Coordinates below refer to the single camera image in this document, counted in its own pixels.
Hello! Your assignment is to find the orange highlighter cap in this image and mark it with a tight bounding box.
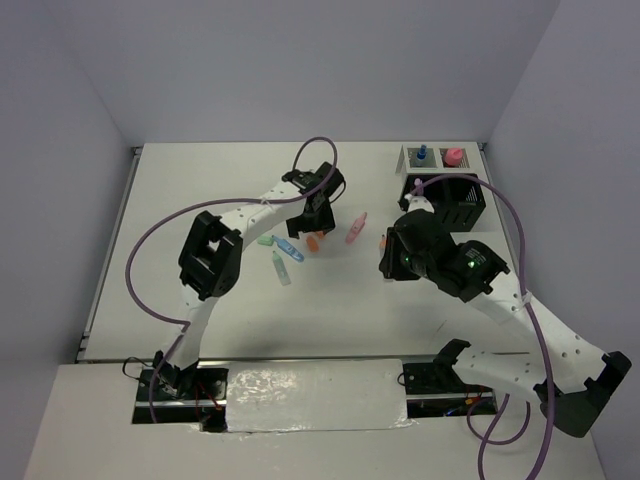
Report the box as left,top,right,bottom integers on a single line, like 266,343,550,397
306,236,319,252

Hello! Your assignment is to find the purple highlighter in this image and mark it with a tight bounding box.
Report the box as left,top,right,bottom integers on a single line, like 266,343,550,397
414,178,423,196

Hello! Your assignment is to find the blue cap clear bottle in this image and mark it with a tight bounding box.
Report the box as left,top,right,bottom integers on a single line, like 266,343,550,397
415,145,428,168

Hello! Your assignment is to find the pink cap glue bottle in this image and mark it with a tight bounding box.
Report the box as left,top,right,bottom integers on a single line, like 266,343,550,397
444,148,464,168

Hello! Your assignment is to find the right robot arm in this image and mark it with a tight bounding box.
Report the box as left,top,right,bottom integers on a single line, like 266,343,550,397
379,194,632,438

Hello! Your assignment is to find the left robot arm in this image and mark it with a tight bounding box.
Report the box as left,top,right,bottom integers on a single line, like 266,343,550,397
153,162,345,399

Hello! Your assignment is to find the pink highlighter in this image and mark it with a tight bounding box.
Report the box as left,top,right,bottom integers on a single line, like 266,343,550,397
345,212,368,245

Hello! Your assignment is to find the blue highlighter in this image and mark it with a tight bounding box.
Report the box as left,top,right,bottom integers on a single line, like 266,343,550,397
272,235,305,263

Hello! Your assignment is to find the green highlighter cap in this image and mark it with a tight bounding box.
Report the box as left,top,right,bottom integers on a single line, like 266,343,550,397
257,235,274,246

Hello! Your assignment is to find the black slotted organizer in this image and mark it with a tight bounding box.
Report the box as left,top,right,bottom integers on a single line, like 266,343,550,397
417,177,486,232

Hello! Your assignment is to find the green highlighter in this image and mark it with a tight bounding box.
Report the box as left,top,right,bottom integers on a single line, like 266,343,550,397
272,251,291,286

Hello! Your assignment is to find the white two-cell organizer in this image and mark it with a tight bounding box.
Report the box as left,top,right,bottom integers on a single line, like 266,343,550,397
395,144,470,176

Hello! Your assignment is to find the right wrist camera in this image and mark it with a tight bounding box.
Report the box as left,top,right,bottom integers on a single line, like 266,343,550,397
403,193,435,214

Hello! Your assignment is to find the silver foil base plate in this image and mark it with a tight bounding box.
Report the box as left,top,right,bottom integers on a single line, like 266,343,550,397
226,359,411,433

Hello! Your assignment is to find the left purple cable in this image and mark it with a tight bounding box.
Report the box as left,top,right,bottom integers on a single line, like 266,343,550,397
124,136,341,424

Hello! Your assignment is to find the purple cable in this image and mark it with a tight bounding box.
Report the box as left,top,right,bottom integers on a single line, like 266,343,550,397
124,136,341,424
412,173,559,479

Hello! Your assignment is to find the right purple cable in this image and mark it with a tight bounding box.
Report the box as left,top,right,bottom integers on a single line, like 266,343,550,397
412,173,559,479

